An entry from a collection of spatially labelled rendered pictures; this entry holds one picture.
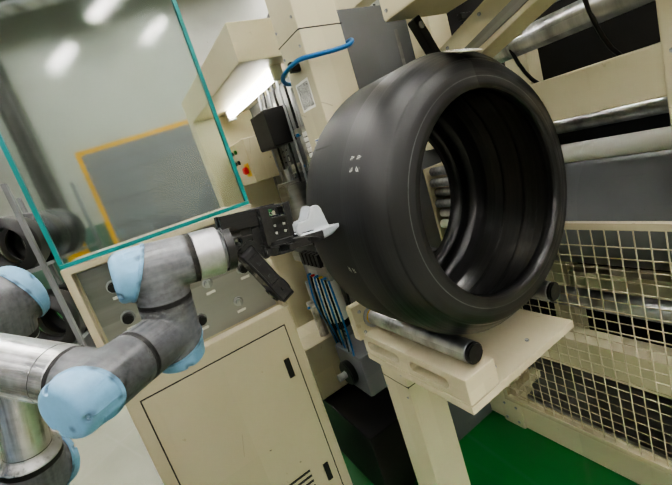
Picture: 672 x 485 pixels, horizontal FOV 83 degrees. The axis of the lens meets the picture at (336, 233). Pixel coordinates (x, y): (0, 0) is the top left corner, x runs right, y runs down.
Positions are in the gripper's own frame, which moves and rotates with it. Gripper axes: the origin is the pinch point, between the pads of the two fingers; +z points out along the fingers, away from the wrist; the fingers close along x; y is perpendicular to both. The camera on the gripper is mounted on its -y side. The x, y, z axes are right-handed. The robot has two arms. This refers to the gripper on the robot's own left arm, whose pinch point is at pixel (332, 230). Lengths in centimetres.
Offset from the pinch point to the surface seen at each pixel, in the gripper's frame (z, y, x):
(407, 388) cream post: 28, -57, 27
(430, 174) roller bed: 62, 3, 38
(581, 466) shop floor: 88, -112, 15
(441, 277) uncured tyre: 12.4, -11.6, -12.3
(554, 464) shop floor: 83, -113, 22
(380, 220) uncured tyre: 3.7, 0.8, -10.0
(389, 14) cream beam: 42, 48, 22
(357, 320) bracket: 14.4, -28.8, 24.2
